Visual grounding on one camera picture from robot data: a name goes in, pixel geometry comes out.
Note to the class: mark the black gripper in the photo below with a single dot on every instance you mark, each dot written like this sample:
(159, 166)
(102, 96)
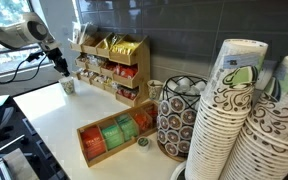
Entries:
(55, 56)

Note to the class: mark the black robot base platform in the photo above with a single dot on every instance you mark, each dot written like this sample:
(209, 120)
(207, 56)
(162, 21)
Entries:
(40, 156)

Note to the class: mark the patterned paper cup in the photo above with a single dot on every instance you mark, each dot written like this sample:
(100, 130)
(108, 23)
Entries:
(154, 90)
(67, 86)

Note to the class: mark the green lid coffee pod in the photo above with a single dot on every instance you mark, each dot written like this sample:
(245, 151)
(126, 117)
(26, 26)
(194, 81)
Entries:
(143, 142)

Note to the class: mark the tall paper cup stack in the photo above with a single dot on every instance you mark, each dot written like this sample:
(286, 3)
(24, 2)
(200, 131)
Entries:
(224, 110)
(274, 126)

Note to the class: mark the wrapped paper cup stack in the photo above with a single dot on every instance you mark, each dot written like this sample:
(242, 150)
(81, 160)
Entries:
(267, 80)

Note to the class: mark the brown sugar packets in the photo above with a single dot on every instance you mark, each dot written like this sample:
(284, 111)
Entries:
(81, 60)

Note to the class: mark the clear white packets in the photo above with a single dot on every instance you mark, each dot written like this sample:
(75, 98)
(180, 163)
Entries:
(95, 60)

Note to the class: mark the white stir stick packets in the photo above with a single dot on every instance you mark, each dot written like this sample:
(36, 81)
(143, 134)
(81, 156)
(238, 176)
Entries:
(80, 33)

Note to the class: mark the red sugar packets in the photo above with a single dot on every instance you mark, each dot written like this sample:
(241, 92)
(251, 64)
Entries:
(109, 66)
(127, 71)

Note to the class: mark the yellow sweetener packets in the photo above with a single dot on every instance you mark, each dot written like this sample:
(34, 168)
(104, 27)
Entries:
(110, 41)
(125, 48)

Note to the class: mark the red tea packets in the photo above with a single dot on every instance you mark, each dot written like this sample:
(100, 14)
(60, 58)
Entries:
(92, 143)
(152, 113)

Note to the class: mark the wooden condiment rack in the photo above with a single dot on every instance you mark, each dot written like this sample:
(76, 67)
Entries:
(144, 66)

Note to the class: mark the glass window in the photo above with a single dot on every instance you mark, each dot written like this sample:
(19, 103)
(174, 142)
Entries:
(4, 8)

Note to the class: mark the light green tea packets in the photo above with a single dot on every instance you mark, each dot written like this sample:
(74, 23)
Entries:
(127, 126)

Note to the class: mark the orange tea packets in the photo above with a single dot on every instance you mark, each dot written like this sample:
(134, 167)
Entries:
(142, 120)

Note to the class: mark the wooden tea box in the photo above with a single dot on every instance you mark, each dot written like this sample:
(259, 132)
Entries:
(117, 150)

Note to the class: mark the grey metal plate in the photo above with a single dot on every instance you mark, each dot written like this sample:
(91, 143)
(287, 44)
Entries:
(19, 166)

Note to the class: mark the white pods pile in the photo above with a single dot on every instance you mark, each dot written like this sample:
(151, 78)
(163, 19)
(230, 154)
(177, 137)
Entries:
(187, 86)

